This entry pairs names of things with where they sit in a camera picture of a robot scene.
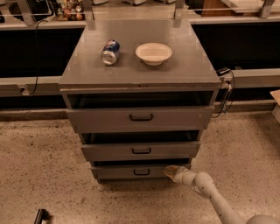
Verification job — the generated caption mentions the white bowl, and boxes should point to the white bowl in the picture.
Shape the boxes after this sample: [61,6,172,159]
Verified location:
[136,43,172,66]

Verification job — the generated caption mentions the black power adapter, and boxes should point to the black power adapter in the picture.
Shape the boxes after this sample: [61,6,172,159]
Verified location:
[216,67,230,76]

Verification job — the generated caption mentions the grey drawer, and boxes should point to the grey drawer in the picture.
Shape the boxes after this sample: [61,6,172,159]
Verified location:
[66,105,214,133]
[91,158,191,180]
[81,135,200,162]

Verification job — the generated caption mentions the grey middle drawer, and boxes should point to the grey middle drawer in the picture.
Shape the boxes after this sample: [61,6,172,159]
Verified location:
[81,135,200,162]

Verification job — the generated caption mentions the grey drawer cabinet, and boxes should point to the grey drawer cabinet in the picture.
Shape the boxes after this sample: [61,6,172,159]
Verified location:
[59,18,222,184]

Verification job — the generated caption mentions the colourful items on shelf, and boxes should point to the colourful items on shelf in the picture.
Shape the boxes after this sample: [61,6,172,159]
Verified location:
[55,0,85,21]

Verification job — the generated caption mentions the black cable right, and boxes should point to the black cable right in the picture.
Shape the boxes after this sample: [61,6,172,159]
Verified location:
[212,69,236,119]

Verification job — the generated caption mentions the black object on floor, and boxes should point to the black object on floor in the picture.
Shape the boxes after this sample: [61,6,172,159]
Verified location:
[34,208,50,224]

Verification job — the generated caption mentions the grey top drawer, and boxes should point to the grey top drawer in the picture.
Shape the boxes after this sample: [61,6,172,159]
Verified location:
[66,105,214,133]

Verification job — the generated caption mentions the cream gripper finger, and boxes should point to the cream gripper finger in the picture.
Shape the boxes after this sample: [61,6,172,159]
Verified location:
[164,165,179,179]

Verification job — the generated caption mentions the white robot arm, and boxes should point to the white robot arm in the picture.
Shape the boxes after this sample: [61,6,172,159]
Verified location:
[164,165,280,224]

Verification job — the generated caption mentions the blue soda can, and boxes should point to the blue soda can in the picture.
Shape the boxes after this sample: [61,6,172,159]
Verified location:
[101,39,120,66]

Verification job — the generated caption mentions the black cable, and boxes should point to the black cable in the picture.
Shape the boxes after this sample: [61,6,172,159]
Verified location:
[212,69,236,119]
[29,18,50,95]

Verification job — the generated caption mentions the black cable left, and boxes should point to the black cable left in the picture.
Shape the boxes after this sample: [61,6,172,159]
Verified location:
[29,18,50,95]

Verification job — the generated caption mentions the grey bottom drawer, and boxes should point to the grey bottom drawer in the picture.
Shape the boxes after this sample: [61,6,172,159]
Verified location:
[91,158,191,180]

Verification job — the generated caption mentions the grey metal rail frame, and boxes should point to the grey metal rail frame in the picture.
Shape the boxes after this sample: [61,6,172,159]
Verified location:
[0,0,280,97]

